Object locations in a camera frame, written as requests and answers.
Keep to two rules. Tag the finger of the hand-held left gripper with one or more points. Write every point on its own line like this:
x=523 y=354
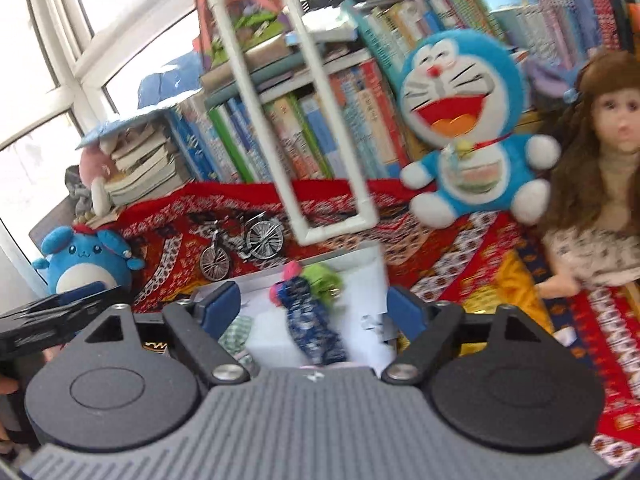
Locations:
x=55 y=305
x=35 y=340

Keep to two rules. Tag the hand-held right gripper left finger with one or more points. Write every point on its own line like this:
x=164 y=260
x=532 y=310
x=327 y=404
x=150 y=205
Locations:
x=222 y=310

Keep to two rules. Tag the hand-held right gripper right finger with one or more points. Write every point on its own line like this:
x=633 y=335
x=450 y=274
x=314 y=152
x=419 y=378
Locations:
x=407 y=312

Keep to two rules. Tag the green checked cloth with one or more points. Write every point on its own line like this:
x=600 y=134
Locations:
x=237 y=332

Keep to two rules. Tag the white cardboard box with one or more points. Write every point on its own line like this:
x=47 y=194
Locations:
x=270 y=330

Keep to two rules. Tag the pink scrunchie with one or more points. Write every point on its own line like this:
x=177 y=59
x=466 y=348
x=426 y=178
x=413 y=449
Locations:
x=290 y=270

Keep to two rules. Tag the blue floral fabric pouch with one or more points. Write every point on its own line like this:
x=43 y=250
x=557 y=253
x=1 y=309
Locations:
x=312 y=325

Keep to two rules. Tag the green scrunchie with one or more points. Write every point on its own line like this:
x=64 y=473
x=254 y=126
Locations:
x=320 y=277

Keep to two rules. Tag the miniature metal bicycle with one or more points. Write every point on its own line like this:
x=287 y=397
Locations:
x=215 y=262

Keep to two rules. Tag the blue round plush toy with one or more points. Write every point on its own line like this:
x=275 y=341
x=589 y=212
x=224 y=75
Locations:
x=80 y=260

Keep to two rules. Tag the patterned red blanket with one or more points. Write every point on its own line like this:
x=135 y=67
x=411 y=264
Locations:
x=450 y=260

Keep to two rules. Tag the grey cloth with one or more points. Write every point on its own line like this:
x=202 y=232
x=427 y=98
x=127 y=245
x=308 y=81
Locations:
x=75 y=195

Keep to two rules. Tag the pink white plush toy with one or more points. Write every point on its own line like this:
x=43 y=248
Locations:
x=92 y=170

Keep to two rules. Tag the stack of worn books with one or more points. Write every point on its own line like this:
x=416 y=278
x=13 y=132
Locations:
x=145 y=165

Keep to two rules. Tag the row of upright books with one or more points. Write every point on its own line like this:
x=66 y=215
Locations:
x=310 y=130

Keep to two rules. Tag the blue cat plush toy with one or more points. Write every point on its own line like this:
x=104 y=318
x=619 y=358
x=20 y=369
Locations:
x=470 y=95

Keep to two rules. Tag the blue patterned paper sheet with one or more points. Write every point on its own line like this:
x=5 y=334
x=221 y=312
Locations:
x=165 y=80

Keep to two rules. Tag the brown-haired doll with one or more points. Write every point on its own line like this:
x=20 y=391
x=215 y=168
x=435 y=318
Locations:
x=615 y=170

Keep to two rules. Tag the purple cloth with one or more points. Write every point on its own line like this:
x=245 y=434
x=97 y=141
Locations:
x=550 y=80

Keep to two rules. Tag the colourful toy box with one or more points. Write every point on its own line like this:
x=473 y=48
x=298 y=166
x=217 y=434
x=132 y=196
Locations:
x=260 y=25

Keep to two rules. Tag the white pipe frame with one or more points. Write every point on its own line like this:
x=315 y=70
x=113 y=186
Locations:
x=245 y=75

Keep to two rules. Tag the white window frame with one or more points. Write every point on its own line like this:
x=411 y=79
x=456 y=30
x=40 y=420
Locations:
x=65 y=60

